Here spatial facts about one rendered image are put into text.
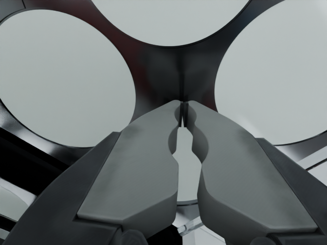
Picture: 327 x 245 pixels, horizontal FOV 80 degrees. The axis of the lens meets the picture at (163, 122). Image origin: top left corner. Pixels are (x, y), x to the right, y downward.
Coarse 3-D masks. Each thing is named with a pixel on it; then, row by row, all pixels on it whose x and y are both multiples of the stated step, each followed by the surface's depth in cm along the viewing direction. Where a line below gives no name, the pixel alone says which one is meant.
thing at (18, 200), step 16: (0, 128) 19; (16, 144) 20; (48, 160) 21; (0, 192) 16; (16, 192) 16; (32, 192) 17; (0, 208) 15; (16, 208) 16; (0, 224) 15; (176, 240) 26; (192, 240) 27
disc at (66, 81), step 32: (0, 32) 12; (32, 32) 12; (64, 32) 12; (96, 32) 12; (0, 64) 13; (32, 64) 13; (64, 64) 13; (96, 64) 13; (0, 96) 14; (32, 96) 14; (64, 96) 14; (96, 96) 14; (128, 96) 14; (32, 128) 16; (64, 128) 15; (96, 128) 15
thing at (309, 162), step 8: (320, 152) 15; (304, 160) 16; (312, 160) 16; (320, 160) 15; (304, 168) 16; (312, 168) 16; (192, 224) 21; (200, 224) 21; (176, 232) 23; (184, 232) 22
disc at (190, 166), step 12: (180, 132) 15; (180, 144) 16; (180, 156) 16; (192, 156) 16; (180, 168) 17; (192, 168) 17; (180, 180) 18; (192, 180) 18; (180, 192) 19; (192, 192) 19
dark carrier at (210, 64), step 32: (0, 0) 11; (32, 0) 11; (64, 0) 11; (256, 0) 10; (224, 32) 11; (128, 64) 12; (160, 64) 12; (192, 64) 12; (160, 96) 14; (192, 96) 13; (64, 160) 17
